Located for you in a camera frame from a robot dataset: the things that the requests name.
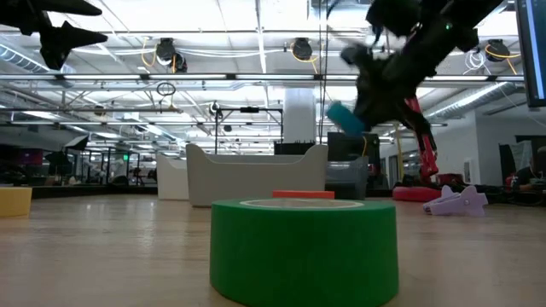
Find person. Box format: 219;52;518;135
505;147;546;193

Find black aluminium table frame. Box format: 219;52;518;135
32;184;158;200

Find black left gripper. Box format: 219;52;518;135
0;0;109;72

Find black desk monitor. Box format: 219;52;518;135
514;0;546;107

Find pale purple staple remover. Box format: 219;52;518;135
421;184;489;217

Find dark taupe plastic bin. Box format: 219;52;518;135
326;155;370;200

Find black hanging cables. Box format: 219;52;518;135
317;0;330;146

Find orange tape roll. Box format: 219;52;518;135
271;189;336;200

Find blue stapler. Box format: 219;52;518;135
326;101;369;138

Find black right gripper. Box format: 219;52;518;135
340;42;437;138

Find green tape roll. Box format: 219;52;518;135
209;197;400;307

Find light grey plastic bin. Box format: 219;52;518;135
185;142;329;208

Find white plastic bin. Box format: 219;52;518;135
155;153;191;200

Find black background monitor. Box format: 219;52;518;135
327;131;380;162

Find black metal stand frame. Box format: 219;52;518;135
214;106;285;154

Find black background box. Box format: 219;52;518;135
274;142;317;155

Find white building column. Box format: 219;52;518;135
283;88;317;144

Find black ceiling cable reel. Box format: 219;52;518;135
485;38;511;63
155;37;188;72
291;37;315;61

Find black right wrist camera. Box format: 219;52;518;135
365;0;422;38

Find red desk lamp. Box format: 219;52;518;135
392;96;443;203

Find yellow rope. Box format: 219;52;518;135
394;123;405;182

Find black hanging cable loop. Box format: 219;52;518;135
155;80;177;98

